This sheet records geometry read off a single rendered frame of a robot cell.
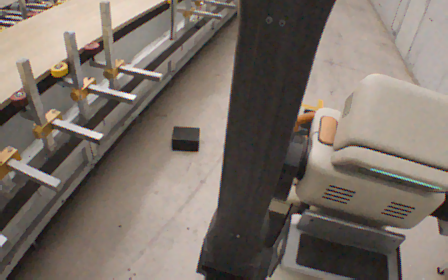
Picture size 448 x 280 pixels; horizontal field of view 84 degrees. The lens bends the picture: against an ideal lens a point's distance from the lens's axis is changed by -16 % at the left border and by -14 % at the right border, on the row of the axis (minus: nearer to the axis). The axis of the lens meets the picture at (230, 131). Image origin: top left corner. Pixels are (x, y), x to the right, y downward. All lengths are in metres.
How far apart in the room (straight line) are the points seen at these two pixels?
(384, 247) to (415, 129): 0.31
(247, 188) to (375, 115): 0.25
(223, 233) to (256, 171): 0.10
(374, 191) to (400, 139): 0.15
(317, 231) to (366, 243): 0.11
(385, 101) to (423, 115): 0.06
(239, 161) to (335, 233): 0.45
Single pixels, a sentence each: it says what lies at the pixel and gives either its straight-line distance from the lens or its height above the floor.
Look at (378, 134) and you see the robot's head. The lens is 0.43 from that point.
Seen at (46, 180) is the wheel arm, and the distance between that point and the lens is 1.04.
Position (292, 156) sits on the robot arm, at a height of 1.29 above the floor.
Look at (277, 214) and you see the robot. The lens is 1.09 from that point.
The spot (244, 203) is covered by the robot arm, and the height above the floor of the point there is 1.36.
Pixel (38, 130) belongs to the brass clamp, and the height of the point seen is 0.83.
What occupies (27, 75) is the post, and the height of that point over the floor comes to 1.06.
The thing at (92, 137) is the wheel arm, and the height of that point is 0.82.
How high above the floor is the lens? 1.56
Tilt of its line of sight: 40 degrees down
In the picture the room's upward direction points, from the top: 8 degrees clockwise
